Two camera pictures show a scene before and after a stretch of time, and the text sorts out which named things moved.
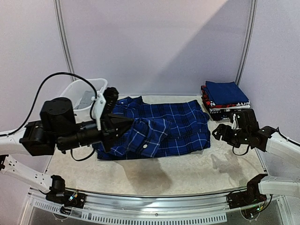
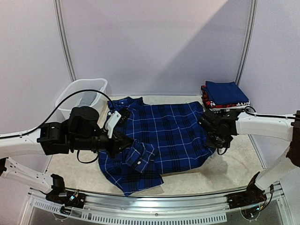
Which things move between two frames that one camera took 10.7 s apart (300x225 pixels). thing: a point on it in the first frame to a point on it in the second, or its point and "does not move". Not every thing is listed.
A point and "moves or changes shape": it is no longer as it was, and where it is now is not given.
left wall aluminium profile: x=63 y=39 does not move
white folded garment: x=229 y=108 does not move
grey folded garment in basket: x=86 y=101 does not move
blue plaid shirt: x=157 y=128 moves or changes shape
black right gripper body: x=231 y=132 to x=211 y=131
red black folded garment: x=205 y=97 does not move
